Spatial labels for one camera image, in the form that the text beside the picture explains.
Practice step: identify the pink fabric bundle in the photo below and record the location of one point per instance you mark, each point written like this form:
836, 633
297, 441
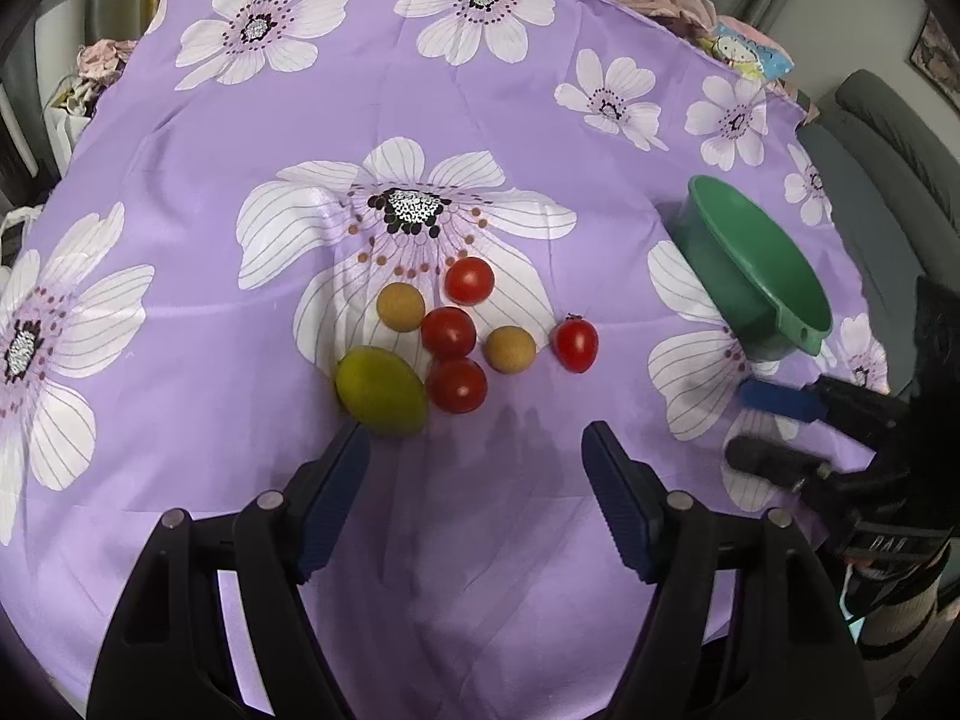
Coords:
102, 64

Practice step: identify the grey sofa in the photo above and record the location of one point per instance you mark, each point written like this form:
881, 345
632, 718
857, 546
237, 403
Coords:
894, 189

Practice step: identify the tan longan fruit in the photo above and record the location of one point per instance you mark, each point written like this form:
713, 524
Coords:
510, 350
400, 307

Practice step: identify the oval red cherry tomato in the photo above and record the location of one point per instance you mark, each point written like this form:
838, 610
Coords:
575, 342

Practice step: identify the green plastic bowl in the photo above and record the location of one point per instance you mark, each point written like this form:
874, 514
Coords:
758, 279

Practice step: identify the green lime fruit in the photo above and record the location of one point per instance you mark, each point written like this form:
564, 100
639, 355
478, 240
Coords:
380, 390

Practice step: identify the purple floral tablecloth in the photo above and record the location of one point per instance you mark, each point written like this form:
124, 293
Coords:
172, 325

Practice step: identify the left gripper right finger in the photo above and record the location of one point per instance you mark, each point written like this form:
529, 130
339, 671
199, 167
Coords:
743, 621

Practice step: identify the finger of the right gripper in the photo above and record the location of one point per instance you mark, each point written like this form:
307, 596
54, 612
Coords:
780, 460
787, 402

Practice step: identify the cartoon print package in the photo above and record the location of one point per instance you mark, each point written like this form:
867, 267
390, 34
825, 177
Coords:
750, 52

